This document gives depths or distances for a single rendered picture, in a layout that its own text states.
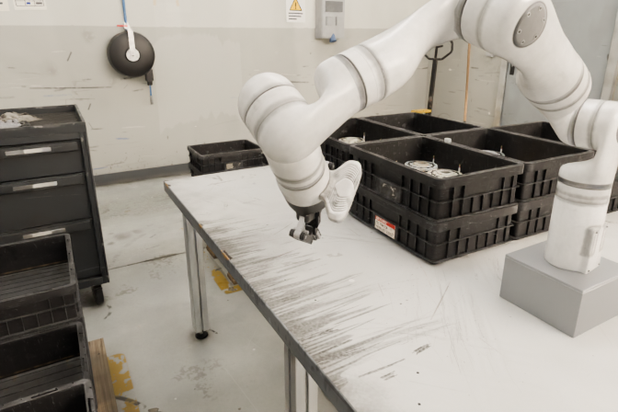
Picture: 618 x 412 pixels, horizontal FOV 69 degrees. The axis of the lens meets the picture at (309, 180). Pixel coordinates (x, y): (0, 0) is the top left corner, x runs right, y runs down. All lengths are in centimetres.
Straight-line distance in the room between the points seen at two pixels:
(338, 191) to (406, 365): 38
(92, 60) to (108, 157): 82
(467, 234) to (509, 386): 47
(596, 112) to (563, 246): 27
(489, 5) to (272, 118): 29
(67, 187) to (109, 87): 209
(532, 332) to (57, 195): 188
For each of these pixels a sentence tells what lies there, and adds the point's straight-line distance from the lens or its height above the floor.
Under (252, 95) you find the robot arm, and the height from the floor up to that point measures 119.
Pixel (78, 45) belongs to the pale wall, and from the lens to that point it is 418.
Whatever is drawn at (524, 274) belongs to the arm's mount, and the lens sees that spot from 105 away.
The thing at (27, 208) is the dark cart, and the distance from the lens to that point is 226.
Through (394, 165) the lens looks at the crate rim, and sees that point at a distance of 121.
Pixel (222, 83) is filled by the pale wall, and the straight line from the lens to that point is 442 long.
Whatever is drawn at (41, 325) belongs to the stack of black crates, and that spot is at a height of 49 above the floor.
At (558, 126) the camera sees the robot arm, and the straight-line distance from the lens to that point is 94.
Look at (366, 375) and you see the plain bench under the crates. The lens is 84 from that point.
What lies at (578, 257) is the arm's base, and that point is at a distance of 104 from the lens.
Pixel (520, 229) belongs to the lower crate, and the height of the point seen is 74.
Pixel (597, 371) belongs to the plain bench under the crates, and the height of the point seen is 70.
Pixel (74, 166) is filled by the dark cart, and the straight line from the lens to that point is 221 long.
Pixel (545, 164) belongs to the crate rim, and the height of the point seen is 92.
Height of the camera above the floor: 125
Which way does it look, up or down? 18 degrees down
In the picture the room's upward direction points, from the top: straight up
